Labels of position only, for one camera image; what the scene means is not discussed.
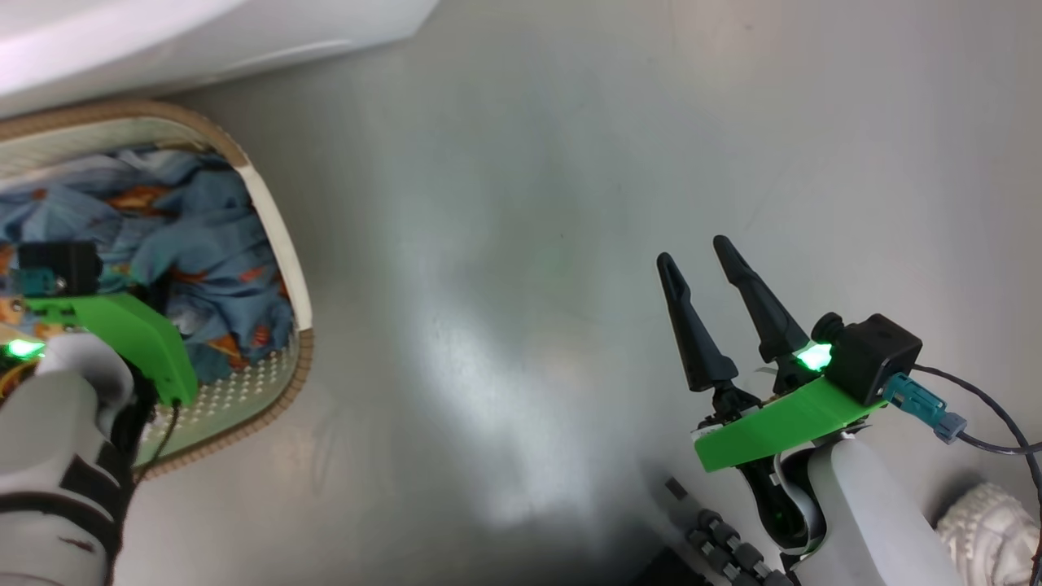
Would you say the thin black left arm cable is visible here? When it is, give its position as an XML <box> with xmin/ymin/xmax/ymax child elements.
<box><xmin>134</xmin><ymin>399</ymin><xmax>182</xmax><ymax>485</ymax></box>

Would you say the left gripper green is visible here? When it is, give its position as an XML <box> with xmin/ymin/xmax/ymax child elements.
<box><xmin>0</xmin><ymin>293</ymin><xmax>199</xmax><ymax>408</ymax></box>

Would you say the cream basket brown rim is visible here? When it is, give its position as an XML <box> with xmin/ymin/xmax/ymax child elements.
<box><xmin>0</xmin><ymin>99</ymin><xmax>315</xmax><ymax>481</ymax></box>

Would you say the white front-load washing machine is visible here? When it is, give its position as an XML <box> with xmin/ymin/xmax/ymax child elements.
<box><xmin>0</xmin><ymin>0</ymin><xmax>440</xmax><ymax>119</ymax></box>

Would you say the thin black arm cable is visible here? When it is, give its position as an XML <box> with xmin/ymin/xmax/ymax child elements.
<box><xmin>134</xmin><ymin>399</ymin><xmax>182</xmax><ymax>485</ymax></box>
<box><xmin>912</xmin><ymin>365</ymin><xmax>1042</xmax><ymax>586</ymax></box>

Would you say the white crumpled cloth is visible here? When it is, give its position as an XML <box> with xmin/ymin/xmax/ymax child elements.
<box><xmin>936</xmin><ymin>483</ymin><xmax>1042</xmax><ymax>586</ymax></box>

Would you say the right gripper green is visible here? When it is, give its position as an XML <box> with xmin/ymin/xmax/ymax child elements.
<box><xmin>656</xmin><ymin>235</ymin><xmax>887</xmax><ymax>473</ymax></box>

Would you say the teal right cable connector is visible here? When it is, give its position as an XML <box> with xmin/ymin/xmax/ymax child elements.
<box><xmin>883</xmin><ymin>373</ymin><xmax>968</xmax><ymax>444</ymax></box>

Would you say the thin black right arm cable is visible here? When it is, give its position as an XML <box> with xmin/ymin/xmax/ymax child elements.
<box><xmin>912</xmin><ymin>365</ymin><xmax>1042</xmax><ymax>586</ymax></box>

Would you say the blue bear print garment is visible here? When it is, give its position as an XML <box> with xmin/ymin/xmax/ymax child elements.
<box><xmin>0</xmin><ymin>146</ymin><xmax>296</xmax><ymax>385</ymax></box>

